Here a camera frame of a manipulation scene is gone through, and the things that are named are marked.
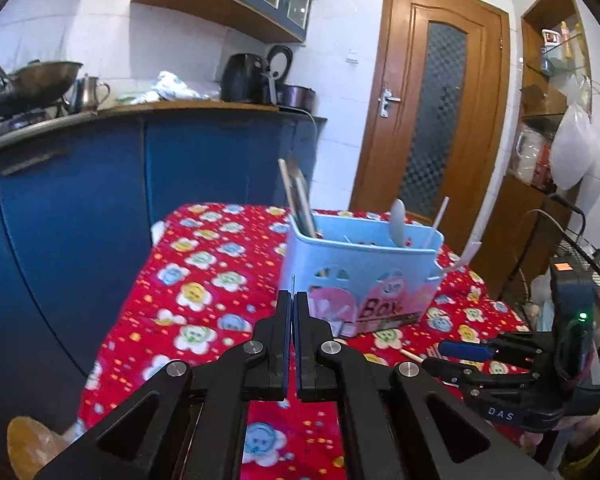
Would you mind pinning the white plastic utensil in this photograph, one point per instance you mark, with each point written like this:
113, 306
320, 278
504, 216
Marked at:
467, 255

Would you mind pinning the black air fryer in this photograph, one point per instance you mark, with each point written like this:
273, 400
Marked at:
242, 80

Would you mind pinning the white light switch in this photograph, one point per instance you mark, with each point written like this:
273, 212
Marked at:
352, 56

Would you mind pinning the metal kettle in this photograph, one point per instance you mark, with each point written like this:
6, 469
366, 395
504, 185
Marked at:
87, 94

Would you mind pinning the dark cooking pot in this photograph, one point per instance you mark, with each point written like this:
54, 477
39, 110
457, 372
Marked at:
297, 96

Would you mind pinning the red floral tablecloth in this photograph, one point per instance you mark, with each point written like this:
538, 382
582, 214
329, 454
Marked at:
205, 260

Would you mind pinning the white spoon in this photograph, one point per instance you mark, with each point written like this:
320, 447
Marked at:
398, 217

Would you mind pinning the gas stove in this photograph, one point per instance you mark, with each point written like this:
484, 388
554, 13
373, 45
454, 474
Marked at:
25, 121

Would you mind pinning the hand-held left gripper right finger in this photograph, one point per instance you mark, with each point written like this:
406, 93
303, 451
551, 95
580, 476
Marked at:
301, 330

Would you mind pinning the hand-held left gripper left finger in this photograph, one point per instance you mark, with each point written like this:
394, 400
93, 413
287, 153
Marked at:
285, 330

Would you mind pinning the white chopstick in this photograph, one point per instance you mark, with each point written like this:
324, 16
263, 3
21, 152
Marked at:
437, 220

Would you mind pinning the light blue utensil basket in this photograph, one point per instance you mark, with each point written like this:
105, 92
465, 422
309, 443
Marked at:
360, 265

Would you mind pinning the wooden wall shelf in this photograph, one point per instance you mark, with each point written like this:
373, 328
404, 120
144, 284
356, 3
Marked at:
535, 15

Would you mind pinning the metal spatula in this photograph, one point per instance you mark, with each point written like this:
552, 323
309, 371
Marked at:
302, 185

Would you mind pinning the metal wok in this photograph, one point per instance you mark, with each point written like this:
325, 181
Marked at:
35, 85

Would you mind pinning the white cloth on counter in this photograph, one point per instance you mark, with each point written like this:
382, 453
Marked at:
172, 86

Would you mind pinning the yellow bottle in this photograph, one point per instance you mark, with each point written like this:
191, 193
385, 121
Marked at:
565, 40

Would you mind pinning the pale wooden chopstick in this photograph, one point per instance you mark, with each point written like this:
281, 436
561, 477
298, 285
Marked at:
291, 192
411, 355

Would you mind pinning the white hanging plastic bag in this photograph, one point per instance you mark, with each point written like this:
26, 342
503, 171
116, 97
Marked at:
575, 145

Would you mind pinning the blue base cabinets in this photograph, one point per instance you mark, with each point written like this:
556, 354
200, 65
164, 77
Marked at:
80, 195

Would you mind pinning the person's right hand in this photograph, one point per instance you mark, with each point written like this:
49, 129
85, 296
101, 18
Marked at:
587, 432

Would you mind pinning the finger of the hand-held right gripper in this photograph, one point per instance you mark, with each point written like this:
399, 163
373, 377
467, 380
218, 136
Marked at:
465, 348
445, 367

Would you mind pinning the wooden door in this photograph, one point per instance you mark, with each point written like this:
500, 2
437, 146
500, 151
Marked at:
395, 170

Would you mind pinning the tan rounded object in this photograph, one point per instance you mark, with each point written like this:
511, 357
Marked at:
30, 447

